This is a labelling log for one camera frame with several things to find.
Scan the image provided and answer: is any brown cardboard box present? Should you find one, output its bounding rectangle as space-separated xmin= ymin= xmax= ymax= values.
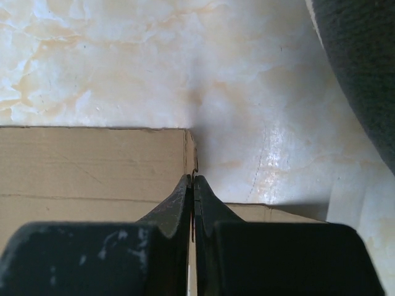
xmin=0 ymin=126 xmax=328 ymax=296

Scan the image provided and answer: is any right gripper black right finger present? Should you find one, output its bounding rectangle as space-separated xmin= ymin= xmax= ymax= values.
xmin=193 ymin=176 xmax=384 ymax=295

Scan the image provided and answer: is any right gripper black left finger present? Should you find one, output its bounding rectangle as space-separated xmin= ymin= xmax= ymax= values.
xmin=1 ymin=175 xmax=192 ymax=295

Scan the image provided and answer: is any black plush flower-pattern pillow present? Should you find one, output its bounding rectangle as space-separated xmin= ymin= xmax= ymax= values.
xmin=306 ymin=0 xmax=394 ymax=171

